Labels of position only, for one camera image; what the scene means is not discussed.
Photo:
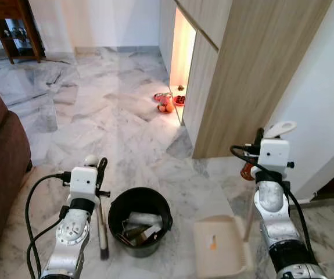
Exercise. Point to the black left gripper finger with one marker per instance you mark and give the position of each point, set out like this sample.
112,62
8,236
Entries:
102,167

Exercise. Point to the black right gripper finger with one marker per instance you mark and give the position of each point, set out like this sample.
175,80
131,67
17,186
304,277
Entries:
258,140

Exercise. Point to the hand broom with white knob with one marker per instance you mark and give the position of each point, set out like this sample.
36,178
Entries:
103,226

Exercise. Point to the brown cardboard piece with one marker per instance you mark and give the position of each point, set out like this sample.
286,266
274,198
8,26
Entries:
140,234

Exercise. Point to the beige plastic dustpan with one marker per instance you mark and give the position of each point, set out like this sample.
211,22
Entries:
219,244

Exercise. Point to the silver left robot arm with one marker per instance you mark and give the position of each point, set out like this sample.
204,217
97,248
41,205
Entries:
74,229

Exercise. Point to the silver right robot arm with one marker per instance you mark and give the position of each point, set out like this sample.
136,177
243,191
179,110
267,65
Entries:
274,226

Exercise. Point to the light wood cabinet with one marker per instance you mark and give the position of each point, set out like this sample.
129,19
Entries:
254,70

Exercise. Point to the red offering plate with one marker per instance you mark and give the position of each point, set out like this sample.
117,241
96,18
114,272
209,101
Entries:
161,97

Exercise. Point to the brown fabric sofa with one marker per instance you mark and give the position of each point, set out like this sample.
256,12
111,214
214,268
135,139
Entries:
1,157

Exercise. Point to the dark wooden shelf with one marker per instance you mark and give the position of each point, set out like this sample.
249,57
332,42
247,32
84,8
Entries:
4,9

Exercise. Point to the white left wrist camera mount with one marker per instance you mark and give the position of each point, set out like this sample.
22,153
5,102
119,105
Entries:
84,183

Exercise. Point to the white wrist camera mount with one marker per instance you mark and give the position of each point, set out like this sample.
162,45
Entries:
84,183
273,156

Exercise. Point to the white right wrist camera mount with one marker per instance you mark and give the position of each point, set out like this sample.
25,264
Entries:
273,156

